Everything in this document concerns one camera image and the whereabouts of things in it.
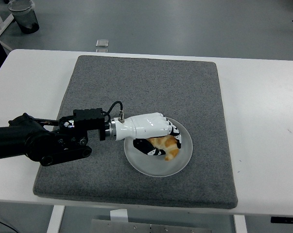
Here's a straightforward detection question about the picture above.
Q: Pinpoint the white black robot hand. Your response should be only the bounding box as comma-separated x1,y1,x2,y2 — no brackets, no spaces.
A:
115,112,183,158

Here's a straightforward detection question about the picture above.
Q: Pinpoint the golden croissant bread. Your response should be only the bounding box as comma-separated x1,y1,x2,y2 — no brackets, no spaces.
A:
147,135,180,162

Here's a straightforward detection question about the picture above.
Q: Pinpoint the pale grey round plate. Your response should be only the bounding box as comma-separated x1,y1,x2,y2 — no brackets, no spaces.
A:
123,116,193,178

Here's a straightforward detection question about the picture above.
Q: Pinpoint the grey metal plate with screws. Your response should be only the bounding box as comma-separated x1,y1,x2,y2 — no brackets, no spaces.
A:
89,219,210,233

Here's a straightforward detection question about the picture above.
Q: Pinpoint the grey square felt mat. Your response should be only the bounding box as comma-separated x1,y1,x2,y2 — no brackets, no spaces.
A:
33,55,239,210

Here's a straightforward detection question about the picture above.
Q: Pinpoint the white table leg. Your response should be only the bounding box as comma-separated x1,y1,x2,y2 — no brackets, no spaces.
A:
46,205,66,233
233,215,248,233

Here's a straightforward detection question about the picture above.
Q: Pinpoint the black bin with clear bag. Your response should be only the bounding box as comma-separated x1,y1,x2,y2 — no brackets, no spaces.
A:
7,0,40,34

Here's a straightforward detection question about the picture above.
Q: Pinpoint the black table control panel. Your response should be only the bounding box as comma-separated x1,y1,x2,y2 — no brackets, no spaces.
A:
270,216,293,224

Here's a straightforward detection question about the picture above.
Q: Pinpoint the white bracket under table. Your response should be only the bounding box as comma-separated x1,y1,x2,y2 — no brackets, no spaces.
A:
109,209,129,222

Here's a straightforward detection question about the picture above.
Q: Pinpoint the white furniture frame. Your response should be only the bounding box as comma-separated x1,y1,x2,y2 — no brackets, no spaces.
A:
0,0,15,52

